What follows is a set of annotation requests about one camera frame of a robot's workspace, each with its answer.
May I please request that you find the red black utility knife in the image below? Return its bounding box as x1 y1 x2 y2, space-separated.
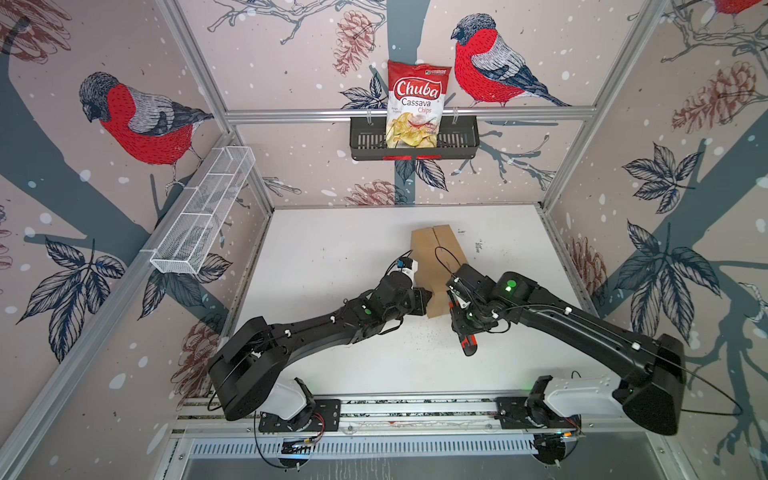
459 334 478 357

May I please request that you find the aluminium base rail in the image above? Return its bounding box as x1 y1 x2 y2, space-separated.
166 394 669 467

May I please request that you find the white mesh wall shelf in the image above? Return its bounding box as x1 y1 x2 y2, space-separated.
150 146 255 275

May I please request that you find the left arm base cable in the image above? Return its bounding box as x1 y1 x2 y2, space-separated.
251 413 328 471

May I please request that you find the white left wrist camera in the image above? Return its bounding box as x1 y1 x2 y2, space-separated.
395 256 418 285

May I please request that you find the Chuba cassava chips bag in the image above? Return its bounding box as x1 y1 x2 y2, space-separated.
385 61 451 148

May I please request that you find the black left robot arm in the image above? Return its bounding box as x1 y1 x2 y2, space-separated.
208 271 432 431

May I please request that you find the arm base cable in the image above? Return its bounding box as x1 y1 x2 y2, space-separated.
488 395 584 467
251 413 328 471

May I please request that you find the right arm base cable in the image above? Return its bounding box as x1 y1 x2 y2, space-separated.
488 395 584 467

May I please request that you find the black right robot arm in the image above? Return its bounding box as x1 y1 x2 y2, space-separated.
446 264 686 436

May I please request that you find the brown cardboard express box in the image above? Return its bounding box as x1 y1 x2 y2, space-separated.
410 225 467 319

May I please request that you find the black wire wall basket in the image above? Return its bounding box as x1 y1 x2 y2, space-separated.
350 113 479 161

